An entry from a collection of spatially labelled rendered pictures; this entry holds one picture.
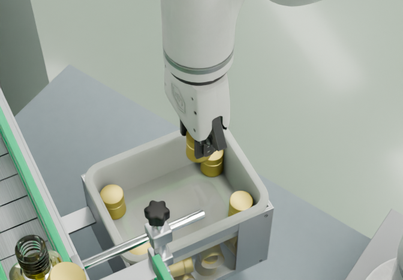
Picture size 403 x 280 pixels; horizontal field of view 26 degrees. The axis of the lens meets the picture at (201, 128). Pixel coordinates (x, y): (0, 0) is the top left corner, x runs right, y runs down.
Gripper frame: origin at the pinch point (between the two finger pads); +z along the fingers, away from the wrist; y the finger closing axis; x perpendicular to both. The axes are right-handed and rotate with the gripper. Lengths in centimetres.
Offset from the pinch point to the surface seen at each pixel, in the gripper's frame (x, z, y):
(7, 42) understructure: -10, 48, -71
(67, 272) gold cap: -25.3, -24.8, 24.0
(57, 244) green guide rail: -23.3, -4.0, 9.2
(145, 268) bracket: -14.1, 4.0, 13.0
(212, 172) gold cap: 3.2, 14.3, -1.8
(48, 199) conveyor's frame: -21.1, 4.6, -2.3
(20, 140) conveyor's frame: -21.1, 4.6, -13.3
